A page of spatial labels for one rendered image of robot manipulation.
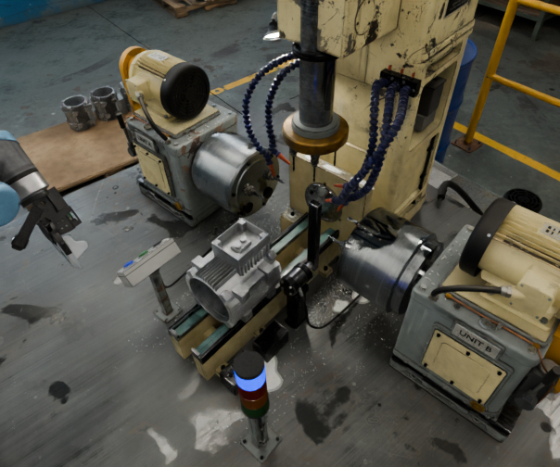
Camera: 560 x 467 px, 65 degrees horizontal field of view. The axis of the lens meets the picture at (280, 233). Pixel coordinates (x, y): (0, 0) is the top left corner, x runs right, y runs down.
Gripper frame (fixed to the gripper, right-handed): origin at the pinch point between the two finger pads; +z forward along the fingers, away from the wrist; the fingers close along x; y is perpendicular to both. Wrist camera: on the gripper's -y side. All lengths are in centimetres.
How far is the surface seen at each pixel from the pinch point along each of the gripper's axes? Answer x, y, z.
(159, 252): -3.5, 19.4, 9.3
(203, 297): -7.1, 21.3, 26.7
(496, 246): -75, 56, 36
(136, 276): -3.5, 10.4, 11.0
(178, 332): -4.8, 10.6, 30.5
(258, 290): -22.6, 29.9, 29.9
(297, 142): -35, 56, 1
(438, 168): 30, 192, 69
